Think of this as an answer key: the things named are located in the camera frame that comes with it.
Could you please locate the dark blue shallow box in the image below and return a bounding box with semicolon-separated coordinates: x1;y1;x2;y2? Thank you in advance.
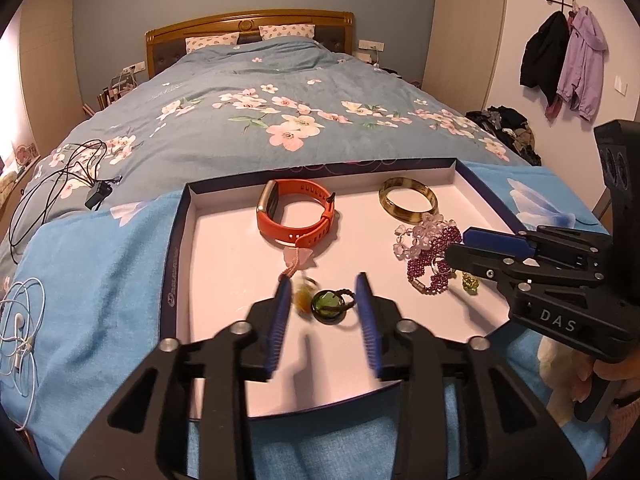
159;157;531;420

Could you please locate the amber bangle bracelet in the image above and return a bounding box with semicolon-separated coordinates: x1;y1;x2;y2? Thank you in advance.
377;176;439;223

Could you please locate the black ring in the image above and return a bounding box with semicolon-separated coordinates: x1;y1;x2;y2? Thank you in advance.
310;287;360;326

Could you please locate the pink stone pendant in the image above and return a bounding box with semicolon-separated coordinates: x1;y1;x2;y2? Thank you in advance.
277;246;318;281

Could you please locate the person's pink clothing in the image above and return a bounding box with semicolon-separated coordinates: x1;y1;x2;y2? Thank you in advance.
607;402;640;461

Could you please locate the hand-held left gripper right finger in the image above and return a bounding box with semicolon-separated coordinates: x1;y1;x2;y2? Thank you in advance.
354;272;587;480

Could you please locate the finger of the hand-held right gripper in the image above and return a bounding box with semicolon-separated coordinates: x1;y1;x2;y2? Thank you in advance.
462;225;613;273
444;242;536;286

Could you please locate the purple jacket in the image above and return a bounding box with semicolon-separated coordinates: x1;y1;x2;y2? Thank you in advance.
556;6;608;121

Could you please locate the clear crystal bead bracelet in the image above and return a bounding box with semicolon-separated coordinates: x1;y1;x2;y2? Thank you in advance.
393;212;446;261

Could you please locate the cluttered bedside table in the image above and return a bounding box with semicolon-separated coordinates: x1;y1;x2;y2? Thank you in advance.
97;72;138;111

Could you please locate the white earphones cable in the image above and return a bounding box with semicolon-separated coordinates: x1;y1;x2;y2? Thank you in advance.
0;277;48;431

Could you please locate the wooden bed headboard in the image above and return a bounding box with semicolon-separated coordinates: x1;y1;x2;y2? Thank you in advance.
146;10;355;78

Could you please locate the small pink desk fan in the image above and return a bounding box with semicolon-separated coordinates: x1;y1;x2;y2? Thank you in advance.
12;142;41;166

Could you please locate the pile of dark clothes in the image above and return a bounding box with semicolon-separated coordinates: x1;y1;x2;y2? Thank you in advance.
465;106;542;166

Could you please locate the black cable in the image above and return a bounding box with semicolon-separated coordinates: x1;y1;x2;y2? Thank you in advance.
7;140;123;261

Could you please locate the black jacket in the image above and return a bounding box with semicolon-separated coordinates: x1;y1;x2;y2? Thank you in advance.
519;10;571;108

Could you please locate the blue floral duvet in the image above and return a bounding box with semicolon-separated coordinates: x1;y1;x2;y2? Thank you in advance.
0;37;531;281

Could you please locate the black charger adapter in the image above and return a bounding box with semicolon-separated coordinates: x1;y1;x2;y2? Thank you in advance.
84;181;113;211

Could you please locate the orange smart band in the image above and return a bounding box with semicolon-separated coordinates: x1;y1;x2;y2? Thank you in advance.
256;179;337;247

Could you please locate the person's right hand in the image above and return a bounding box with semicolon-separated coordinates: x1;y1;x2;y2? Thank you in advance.
593;355;640;401

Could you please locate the bright blue flower blanket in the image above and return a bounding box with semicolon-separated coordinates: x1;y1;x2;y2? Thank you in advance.
0;160;613;480

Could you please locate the white patterned pillow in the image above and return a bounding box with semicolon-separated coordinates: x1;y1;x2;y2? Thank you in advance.
185;32;240;53
258;24;316;41

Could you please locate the purple bead bracelet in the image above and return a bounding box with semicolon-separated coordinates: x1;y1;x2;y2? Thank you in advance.
407;225;463;295

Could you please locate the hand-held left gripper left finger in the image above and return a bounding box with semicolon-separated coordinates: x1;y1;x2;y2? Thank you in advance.
59;276;292;480

